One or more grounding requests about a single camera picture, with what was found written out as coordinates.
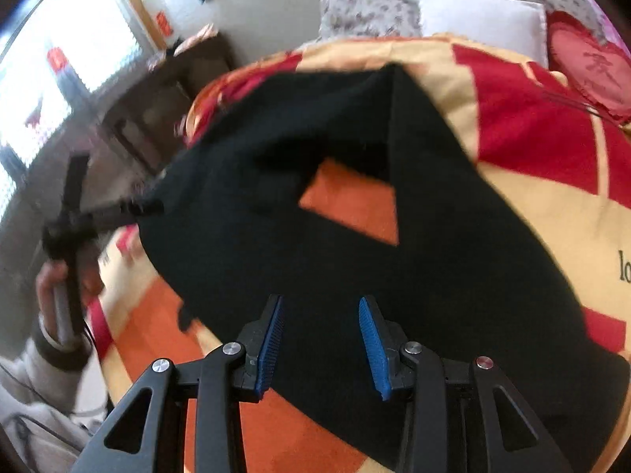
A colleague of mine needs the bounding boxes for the black pants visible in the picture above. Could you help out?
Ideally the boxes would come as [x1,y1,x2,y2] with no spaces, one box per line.
[140,65,630,472]

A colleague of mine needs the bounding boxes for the light grey sleeve forearm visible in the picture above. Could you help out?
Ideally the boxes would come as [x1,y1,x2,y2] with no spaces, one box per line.
[1,319,108,470]

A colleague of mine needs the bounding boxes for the person's left hand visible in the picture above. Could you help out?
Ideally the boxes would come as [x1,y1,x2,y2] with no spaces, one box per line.
[35,246,104,343]

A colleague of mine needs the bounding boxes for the dark wooden table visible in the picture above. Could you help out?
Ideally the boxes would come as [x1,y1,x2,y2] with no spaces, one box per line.
[103,34,235,175]

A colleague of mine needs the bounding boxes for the window with blinds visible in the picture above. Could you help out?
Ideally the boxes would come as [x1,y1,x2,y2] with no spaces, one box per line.
[1,0,152,208]

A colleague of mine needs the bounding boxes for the red orange yellow blanket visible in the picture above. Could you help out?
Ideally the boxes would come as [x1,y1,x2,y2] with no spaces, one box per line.
[91,36,630,472]

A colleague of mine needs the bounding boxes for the red heart cushion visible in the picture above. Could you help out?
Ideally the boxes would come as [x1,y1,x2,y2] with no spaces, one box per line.
[547,11,630,126]

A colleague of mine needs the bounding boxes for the white pillow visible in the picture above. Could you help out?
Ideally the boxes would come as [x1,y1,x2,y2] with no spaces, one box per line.
[417,0,549,67]

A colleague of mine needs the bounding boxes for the black cable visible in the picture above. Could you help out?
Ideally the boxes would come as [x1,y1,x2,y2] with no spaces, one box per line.
[0,321,107,447]

